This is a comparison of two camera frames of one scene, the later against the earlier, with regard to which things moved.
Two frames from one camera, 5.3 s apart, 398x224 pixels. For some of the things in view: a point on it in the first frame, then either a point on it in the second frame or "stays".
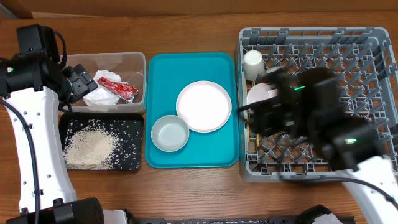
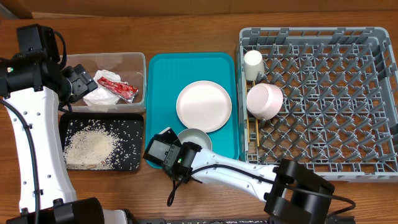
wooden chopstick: (257, 134) stays
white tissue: (102, 96) stays
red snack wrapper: (120, 89) stays
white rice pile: (90, 148) stays
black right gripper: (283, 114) → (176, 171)
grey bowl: (170, 133) → (196, 135)
